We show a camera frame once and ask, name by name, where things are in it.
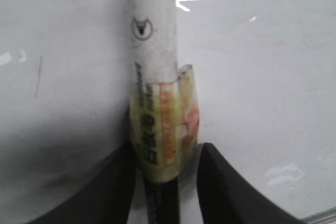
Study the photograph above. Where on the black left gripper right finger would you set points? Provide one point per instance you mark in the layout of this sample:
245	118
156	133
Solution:
226	197

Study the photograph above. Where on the white whiteboard marker with tape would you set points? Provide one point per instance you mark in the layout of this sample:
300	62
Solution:
164	111

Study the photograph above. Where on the white whiteboard with grey frame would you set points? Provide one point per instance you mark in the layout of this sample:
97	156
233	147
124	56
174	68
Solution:
265	76

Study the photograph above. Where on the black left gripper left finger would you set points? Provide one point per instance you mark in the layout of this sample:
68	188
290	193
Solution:
106	198

